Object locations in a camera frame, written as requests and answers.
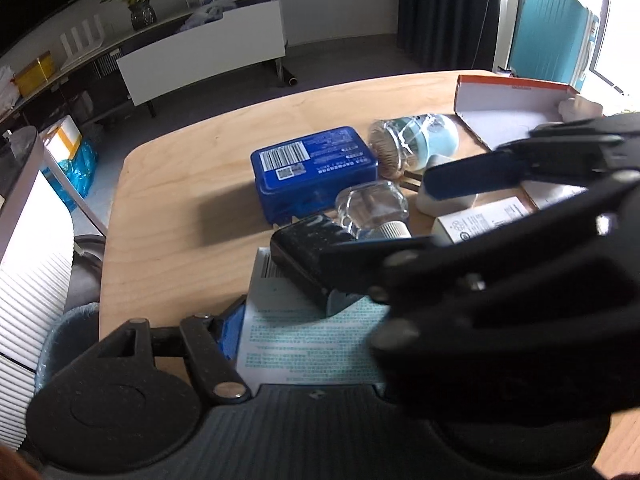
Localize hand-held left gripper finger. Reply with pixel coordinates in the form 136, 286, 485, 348
97, 299, 252, 405

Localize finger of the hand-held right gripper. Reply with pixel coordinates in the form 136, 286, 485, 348
423, 112, 640, 201
319, 236, 482, 307

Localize white plastic block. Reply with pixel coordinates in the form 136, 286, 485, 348
416, 154, 478, 217

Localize small white labelled box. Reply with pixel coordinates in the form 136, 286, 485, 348
431, 197, 540, 247

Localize light blue packaged hairbrush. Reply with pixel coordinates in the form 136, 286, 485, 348
369, 114, 459, 182

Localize orange and white cardboard box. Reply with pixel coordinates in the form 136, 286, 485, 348
452, 74, 593, 211

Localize black rectangular box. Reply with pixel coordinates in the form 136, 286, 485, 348
270, 214, 353, 311

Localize blue tin box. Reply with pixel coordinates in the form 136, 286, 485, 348
250, 126, 379, 224

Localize clear glass bottle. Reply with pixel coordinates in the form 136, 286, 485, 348
334, 182, 413, 241

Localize grey trash bin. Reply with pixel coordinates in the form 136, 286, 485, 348
34, 302, 102, 392

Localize teal suitcase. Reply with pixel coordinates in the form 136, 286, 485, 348
509, 0, 601, 93

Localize dark curtain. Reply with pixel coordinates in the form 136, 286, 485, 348
397, 0, 502, 72

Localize white ribbed appliance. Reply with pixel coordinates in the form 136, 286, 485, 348
0, 127, 76, 452

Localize box on blue bag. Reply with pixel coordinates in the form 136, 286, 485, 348
56, 139, 99, 200

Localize taped cardboard box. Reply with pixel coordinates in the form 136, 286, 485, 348
41, 114, 84, 162

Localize white tv cabinet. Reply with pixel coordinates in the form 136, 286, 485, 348
116, 0, 289, 107

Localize yellow box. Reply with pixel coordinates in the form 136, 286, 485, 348
13, 52, 56, 97

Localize white router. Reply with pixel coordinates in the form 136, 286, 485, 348
59, 15, 107, 59

